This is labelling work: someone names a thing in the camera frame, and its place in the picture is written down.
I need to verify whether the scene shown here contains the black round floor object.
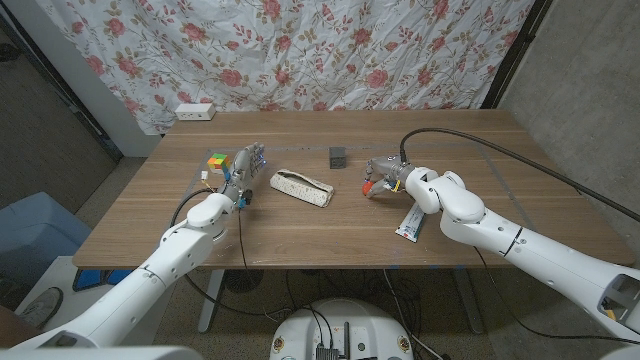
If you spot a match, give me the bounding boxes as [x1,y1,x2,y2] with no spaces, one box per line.
[222,269,265,295]

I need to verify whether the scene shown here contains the blue floor object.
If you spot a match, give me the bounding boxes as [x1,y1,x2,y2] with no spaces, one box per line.
[72,268,126,293]

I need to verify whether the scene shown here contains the cream patterned pen bag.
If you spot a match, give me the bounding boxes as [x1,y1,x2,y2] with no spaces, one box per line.
[269,168,335,209]

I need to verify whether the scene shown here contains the grey sneaker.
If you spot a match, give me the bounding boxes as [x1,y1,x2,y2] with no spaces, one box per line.
[17,286,65,329]

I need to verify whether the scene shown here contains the black backdrop pole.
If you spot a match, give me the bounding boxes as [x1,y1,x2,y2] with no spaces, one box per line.
[0,8,125,164]
[482,0,554,109]

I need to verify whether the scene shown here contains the floral rose backdrop cloth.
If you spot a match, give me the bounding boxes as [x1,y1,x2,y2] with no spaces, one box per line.
[34,0,536,136]

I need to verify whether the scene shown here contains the multicolour Rubik's cube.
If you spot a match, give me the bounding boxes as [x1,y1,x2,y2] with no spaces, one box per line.
[207,152,232,175]

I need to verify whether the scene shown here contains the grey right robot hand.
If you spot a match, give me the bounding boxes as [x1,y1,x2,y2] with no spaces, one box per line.
[363,154,416,199]

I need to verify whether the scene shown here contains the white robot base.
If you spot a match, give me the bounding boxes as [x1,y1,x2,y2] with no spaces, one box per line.
[269,298,415,360]

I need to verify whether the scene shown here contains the thick black cable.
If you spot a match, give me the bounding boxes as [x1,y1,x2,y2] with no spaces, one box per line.
[399,127,640,224]
[169,187,214,229]

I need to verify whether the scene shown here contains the pale blue bin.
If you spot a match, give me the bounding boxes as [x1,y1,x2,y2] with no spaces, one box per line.
[0,192,94,289]

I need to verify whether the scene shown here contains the white power strip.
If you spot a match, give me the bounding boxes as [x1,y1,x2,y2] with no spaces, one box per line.
[174,102,217,122]

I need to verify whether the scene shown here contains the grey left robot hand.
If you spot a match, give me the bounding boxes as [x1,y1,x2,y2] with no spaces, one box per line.
[221,142,267,201]

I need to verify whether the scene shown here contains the white toothpaste tube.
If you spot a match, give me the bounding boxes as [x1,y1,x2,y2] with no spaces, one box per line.
[394,202,426,244]

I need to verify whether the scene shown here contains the thin black cable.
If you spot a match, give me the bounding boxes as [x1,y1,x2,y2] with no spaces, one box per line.
[472,246,640,347]
[236,206,249,274]

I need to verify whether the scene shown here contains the white table leg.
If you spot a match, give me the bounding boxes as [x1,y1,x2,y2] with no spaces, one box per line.
[197,268,226,334]

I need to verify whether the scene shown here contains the white robot torso edge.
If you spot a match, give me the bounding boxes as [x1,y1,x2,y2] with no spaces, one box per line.
[0,343,640,360]

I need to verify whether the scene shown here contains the person's leg brown trousers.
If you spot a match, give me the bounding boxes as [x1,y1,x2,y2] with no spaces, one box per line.
[0,305,36,349]

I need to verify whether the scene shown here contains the dark grey block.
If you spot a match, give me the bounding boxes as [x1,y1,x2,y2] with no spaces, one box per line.
[328,146,348,170]

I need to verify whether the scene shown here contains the grey table leg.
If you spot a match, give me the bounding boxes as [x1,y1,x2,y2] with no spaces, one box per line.
[452,268,485,335]

